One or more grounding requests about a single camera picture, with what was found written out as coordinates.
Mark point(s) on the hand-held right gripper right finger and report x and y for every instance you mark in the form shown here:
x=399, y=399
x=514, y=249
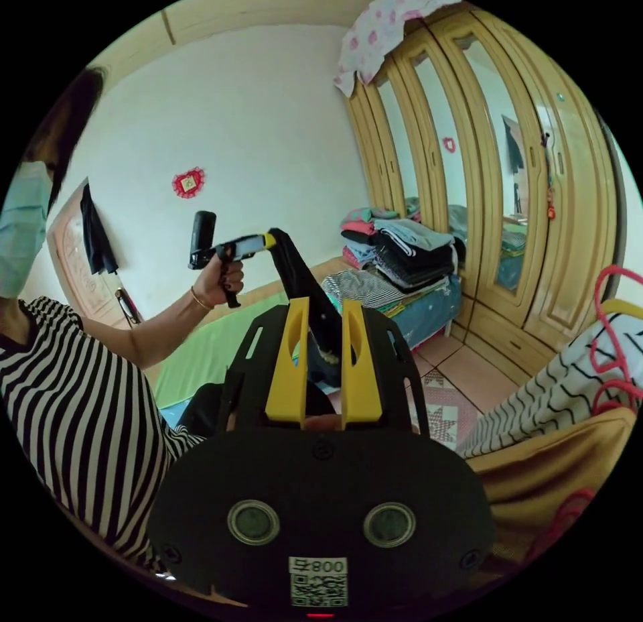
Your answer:
x=362, y=380

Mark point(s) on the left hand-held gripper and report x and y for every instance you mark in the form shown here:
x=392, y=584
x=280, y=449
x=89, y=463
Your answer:
x=228, y=252

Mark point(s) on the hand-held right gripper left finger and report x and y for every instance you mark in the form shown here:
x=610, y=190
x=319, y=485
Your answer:
x=287, y=375

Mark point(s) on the black short sleeve shirt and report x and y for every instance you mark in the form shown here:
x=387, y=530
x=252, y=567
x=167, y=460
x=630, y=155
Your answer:
x=306, y=285

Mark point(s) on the person's left forearm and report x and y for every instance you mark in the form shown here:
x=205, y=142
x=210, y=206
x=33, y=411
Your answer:
x=161, y=328

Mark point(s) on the person's left hand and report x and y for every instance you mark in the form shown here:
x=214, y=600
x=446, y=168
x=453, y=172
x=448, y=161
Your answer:
x=216, y=282

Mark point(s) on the patchwork star quilt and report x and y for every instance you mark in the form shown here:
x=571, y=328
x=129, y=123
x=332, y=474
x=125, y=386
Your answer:
x=444, y=411

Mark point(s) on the bed with green mat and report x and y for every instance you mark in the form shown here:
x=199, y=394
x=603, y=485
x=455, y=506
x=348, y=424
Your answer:
x=201, y=353

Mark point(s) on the pile of clothes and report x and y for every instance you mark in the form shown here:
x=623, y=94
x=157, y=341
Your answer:
x=402, y=255

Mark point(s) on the black hanging garment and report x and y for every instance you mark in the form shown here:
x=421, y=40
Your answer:
x=96, y=235

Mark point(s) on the white wavy striped garment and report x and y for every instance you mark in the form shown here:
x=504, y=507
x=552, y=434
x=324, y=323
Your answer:
x=552, y=380

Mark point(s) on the wooden door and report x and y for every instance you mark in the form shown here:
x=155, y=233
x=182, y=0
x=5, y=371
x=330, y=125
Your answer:
x=75, y=260

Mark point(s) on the mustard yellow garment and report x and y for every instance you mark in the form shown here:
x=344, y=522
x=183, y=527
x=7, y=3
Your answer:
x=547, y=466

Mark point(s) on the person's body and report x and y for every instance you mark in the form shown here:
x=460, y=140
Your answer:
x=75, y=396

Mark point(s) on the pink floral cloth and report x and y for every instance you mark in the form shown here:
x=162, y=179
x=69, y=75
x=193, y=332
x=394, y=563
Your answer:
x=374, y=34

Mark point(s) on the wooden wardrobe with mirrors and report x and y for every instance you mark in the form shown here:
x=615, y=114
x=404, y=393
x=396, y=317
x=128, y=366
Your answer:
x=507, y=179

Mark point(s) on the pink clothes hanger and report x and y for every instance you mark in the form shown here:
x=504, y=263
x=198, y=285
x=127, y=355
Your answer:
x=610, y=360

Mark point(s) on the yellow clothes hanger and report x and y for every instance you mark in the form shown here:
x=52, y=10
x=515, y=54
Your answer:
x=625, y=306

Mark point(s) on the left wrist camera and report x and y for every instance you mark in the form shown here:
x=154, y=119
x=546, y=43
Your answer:
x=203, y=235

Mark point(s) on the red heart wall ornament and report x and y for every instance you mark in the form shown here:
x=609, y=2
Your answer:
x=189, y=182

